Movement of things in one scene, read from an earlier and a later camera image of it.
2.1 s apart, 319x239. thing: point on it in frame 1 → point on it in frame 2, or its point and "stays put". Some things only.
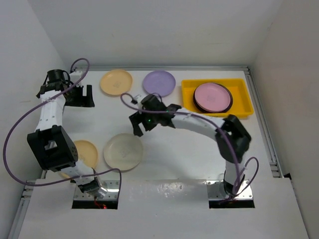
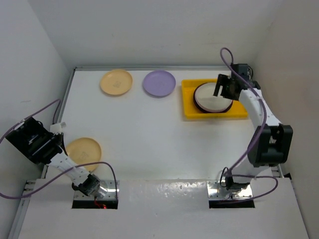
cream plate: [123, 151] → [206, 101]
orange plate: [116, 81] stays put
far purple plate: [161, 82] stays put
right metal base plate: [216, 190] stays put
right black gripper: [137, 118] → [222, 79]
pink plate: [212, 97] stays put
